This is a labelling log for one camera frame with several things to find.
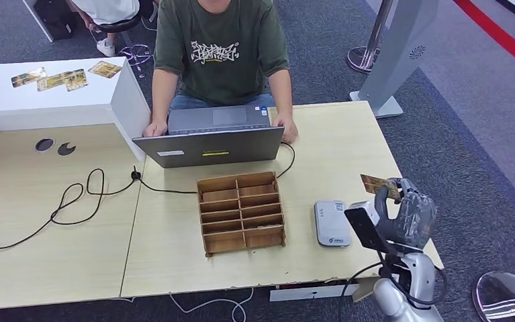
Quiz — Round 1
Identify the person's right hand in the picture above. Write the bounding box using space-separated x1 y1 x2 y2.
142 121 169 139

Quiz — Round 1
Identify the person's left hand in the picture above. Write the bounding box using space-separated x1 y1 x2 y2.
271 113 299 144

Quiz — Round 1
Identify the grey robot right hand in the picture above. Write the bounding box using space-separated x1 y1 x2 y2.
374 177 437 256

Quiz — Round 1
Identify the yellow patterned ID card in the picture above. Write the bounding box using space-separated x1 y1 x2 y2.
360 173 403 202

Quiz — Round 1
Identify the pale grey card reader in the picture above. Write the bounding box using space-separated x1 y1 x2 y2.
314 200 353 248

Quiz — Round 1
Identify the person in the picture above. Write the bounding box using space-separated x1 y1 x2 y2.
142 0 299 144
66 0 160 58

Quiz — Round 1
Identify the wooden slotted card organizer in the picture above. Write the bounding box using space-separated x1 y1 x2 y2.
196 170 287 259

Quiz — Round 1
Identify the grey laptop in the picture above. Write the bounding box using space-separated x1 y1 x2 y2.
132 104 285 170

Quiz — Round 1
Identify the black stool chrome base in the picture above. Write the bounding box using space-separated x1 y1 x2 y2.
97 13 154 79

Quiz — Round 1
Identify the white counter block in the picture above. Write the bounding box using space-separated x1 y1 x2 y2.
0 56 151 162

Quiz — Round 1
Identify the grey kiosk stand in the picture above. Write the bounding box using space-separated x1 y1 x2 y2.
349 0 440 119

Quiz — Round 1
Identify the black case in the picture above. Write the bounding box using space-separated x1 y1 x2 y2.
33 0 75 42

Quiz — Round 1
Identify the white desk panel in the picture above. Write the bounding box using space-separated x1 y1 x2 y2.
21 0 56 43

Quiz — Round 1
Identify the red barrier belt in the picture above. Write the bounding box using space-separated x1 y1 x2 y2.
452 0 515 78

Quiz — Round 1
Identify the black power cable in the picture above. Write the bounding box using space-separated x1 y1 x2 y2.
0 141 296 252

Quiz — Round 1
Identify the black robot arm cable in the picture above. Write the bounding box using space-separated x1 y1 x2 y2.
339 255 449 312

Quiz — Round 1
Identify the white cable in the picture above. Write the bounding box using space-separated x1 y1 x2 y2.
168 288 255 322

